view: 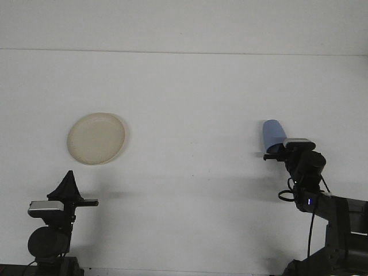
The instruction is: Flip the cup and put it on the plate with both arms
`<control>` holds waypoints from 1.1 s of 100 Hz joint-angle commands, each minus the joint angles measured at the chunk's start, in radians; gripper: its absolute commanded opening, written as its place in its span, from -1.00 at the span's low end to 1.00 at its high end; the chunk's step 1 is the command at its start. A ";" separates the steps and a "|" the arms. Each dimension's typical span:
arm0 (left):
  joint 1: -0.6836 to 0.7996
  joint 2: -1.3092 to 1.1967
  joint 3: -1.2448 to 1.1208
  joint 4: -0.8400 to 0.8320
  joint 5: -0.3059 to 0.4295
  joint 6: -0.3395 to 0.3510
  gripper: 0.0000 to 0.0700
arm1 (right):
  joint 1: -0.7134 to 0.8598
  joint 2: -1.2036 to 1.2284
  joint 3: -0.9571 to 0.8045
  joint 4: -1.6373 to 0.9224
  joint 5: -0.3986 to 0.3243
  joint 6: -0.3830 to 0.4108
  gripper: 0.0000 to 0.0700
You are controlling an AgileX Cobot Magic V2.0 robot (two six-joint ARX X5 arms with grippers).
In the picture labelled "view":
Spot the pale round plate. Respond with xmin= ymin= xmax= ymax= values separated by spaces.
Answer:
xmin=66 ymin=112 xmax=129 ymax=166

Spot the pale blue cup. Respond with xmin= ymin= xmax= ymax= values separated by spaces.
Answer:
xmin=262 ymin=119 xmax=288 ymax=155

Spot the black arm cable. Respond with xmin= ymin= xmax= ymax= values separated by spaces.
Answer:
xmin=277 ymin=174 xmax=331 ymax=259

